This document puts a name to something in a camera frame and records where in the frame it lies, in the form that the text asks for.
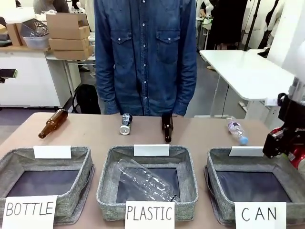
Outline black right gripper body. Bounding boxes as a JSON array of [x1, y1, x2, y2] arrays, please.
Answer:
[[277, 93, 305, 131]]

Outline red drink can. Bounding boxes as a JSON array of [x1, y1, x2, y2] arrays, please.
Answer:
[[271, 127, 305, 170]]

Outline person's left forearm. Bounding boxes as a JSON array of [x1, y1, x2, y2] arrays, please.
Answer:
[[173, 57, 198, 117]]

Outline person's right forearm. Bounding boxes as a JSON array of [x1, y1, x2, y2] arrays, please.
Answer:
[[95, 57, 120, 115]]

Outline grey fabric basket can label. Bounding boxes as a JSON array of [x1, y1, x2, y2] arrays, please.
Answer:
[[203, 147, 305, 226]]

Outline white paper sign CAN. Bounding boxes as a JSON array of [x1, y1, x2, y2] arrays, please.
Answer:
[[234, 201, 287, 229]]

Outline grey fabric basket plastic label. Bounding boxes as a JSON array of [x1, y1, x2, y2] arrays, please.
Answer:
[[96, 144, 199, 222]]

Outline grey fabric basket bottle label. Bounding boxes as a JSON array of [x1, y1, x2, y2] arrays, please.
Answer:
[[0, 146, 95, 225]]

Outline dark blue silver can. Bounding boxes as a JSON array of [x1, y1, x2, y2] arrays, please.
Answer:
[[119, 113, 133, 136]]

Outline blank white card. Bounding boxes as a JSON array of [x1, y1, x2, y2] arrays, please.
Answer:
[[228, 146, 265, 157], [133, 144, 171, 157], [33, 145, 72, 160]]

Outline small cardboard box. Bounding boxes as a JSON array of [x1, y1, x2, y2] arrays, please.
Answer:
[[5, 22, 26, 46]]

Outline small purple-label plastic bottle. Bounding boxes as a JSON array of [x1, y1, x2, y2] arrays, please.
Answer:
[[225, 116, 249, 146]]

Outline clear plastic storage bin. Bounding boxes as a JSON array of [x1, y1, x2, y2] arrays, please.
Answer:
[[19, 19, 50, 48]]

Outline white desk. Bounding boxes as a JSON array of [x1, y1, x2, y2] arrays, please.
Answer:
[[199, 49, 296, 119]]

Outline flat cardboard box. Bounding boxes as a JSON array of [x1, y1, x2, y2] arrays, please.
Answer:
[[48, 37, 93, 51], [52, 46, 94, 61]]

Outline brown glass bottle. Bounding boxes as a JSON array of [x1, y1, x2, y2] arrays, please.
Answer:
[[38, 108, 69, 139], [161, 114, 174, 144]]

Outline large open cardboard box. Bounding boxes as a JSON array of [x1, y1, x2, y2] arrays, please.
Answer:
[[45, 13, 91, 40]]

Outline background person seated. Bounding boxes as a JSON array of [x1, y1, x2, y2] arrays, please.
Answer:
[[32, 0, 70, 14]]

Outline black backpack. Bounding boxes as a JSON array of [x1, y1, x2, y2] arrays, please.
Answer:
[[72, 83, 102, 115]]

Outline background person white and black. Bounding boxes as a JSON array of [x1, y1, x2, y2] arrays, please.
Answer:
[[256, 0, 285, 58]]

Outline black tripod pole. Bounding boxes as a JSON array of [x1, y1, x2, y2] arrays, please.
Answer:
[[243, 0, 261, 51]]

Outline background person in black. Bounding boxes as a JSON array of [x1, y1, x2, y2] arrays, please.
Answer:
[[206, 0, 249, 51]]

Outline white paper sign BOTTLE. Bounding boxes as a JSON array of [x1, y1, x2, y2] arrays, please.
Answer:
[[0, 195, 58, 229]]

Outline large clear plastic bottle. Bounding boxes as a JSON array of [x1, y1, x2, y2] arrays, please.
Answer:
[[113, 158, 182, 204]]

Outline person in denim shirt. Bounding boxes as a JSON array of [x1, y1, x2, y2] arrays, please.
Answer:
[[93, 0, 198, 117]]

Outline white paper sign PLASTIC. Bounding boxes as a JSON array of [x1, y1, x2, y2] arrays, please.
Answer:
[[124, 200, 175, 229]]

